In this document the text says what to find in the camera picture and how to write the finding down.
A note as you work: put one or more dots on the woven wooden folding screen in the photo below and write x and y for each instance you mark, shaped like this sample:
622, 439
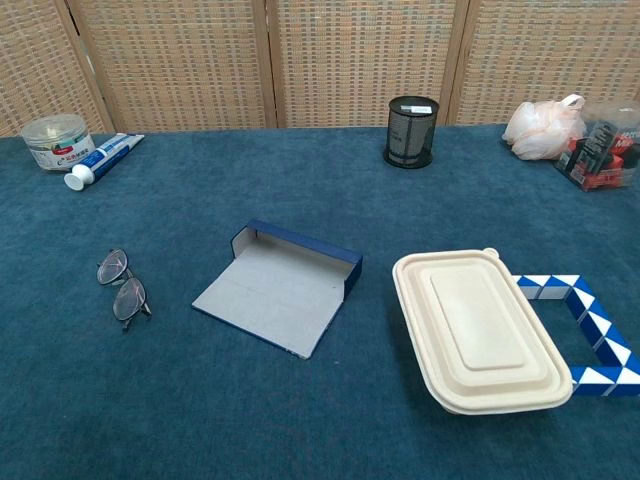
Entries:
175, 60

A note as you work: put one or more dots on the beige lidded lunch box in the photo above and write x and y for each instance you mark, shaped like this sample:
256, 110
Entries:
475, 325

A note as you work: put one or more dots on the blue carpet table cover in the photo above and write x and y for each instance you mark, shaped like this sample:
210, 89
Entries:
300, 425

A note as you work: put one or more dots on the clear box red black items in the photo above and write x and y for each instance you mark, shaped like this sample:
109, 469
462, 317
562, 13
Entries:
600, 155

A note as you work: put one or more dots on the clear round plastic jar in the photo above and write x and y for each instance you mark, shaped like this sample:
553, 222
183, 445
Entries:
50, 140

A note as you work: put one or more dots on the black mesh pen holder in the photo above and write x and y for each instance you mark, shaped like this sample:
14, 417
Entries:
410, 135

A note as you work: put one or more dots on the blue white snake puzzle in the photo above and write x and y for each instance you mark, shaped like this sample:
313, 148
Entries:
595, 320

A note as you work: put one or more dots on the thin metal frame eyeglasses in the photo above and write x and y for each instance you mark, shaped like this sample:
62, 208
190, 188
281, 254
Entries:
112, 262

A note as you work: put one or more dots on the blue folding glasses case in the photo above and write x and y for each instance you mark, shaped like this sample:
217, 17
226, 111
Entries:
270, 300

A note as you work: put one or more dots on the blue white toothpaste tube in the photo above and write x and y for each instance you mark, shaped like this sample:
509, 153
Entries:
100, 160

